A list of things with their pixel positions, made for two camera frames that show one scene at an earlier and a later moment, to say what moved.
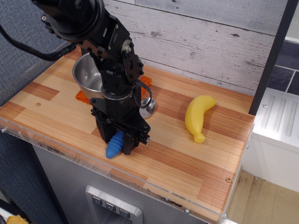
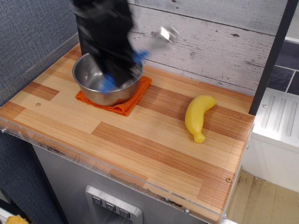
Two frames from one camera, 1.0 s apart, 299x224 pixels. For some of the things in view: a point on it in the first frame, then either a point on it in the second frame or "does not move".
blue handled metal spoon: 117,141 to 167,34
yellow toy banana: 194,115 does not move
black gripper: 123,114 to 105,29
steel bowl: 88,75 does not move
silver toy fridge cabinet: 68,179 does not move
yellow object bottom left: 16,219 does not move
